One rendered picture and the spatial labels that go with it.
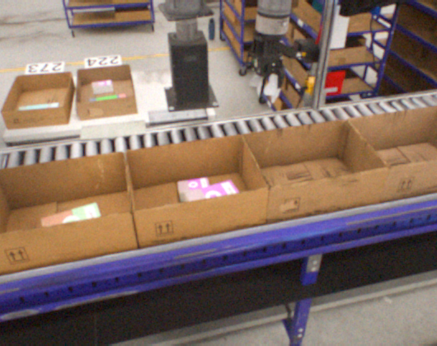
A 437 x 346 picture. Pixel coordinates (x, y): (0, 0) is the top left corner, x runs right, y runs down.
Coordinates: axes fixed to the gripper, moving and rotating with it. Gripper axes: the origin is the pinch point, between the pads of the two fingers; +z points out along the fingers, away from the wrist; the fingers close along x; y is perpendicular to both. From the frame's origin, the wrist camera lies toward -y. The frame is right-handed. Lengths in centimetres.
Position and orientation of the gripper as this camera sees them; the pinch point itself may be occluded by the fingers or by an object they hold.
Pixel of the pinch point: (268, 95)
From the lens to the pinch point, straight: 135.7
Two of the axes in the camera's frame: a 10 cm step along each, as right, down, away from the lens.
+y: -7.9, 3.2, -5.3
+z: -0.6, 8.1, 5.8
